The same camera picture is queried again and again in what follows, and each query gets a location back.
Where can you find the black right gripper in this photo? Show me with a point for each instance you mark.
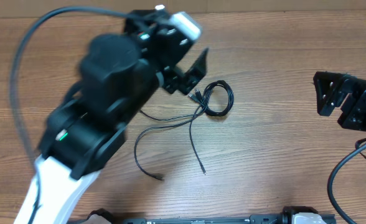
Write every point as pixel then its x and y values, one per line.
pixel 363 98

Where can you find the brown cardboard back panel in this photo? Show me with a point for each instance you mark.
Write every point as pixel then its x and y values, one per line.
pixel 36 8

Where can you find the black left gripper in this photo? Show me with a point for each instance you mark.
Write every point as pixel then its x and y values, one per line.
pixel 185 79

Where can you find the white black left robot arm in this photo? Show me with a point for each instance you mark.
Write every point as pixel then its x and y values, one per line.
pixel 119 73

